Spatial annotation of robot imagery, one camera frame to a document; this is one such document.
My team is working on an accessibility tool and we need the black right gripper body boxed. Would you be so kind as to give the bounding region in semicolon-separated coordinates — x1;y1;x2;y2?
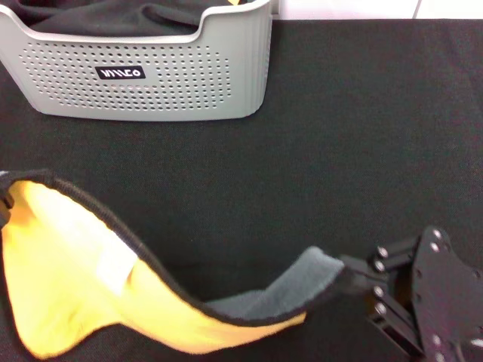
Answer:
411;225;483;362

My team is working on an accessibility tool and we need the yellow grey towel black trim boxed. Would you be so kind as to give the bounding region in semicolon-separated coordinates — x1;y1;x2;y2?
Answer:
0;168;365;361

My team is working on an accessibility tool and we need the grey perforated storage basket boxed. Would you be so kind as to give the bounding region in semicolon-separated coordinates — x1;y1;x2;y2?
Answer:
0;0;273;122

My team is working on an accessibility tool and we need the black cloth in basket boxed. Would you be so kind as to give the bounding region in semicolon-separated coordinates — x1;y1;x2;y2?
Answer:
17;0;248;38

